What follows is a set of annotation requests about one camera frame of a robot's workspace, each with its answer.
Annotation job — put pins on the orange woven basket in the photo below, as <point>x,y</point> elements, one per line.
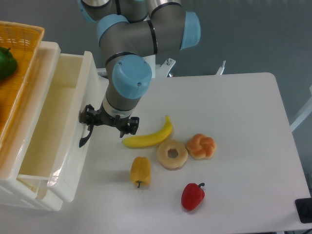
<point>19,44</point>

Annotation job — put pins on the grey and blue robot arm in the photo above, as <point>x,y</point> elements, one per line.
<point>127,32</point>

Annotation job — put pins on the plain bagel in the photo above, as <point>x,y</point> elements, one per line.
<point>172,154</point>

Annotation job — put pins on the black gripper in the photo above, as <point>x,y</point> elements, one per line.
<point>91,117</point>

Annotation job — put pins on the knotted bread roll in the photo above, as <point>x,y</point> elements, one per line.
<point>201,147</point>

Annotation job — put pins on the white plastic drawer cabinet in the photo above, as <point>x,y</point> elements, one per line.
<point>18,189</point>

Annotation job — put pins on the yellow bell pepper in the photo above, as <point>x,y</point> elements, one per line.
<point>140,173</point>

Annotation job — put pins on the green bell pepper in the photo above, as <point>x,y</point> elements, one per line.
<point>8,63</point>

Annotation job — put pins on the white frame leg at right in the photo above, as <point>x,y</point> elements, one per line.
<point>303,113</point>

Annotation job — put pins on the yellow banana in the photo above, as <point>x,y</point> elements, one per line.
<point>149,140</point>

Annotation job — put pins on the red bell pepper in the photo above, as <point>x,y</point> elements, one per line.
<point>192,196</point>

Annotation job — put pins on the black device at table edge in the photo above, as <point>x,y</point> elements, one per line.
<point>304,209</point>

